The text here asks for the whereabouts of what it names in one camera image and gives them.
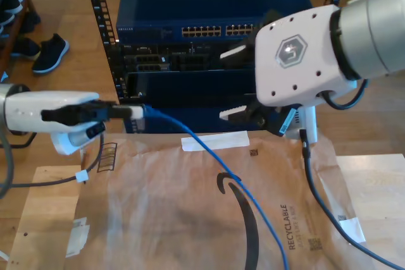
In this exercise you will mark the dark blue device under rack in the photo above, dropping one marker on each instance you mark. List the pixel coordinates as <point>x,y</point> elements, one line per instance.
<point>209,118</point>

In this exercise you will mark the black rack server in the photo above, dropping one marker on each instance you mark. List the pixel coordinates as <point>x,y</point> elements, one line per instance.
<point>190,61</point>

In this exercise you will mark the dark shoe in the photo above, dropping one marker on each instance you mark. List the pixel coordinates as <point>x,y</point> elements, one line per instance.
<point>30,21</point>

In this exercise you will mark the brown paper packing bag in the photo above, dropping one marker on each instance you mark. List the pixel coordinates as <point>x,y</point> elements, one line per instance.
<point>158,219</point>

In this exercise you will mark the blue network switch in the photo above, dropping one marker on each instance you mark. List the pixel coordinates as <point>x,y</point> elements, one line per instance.
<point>196,1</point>

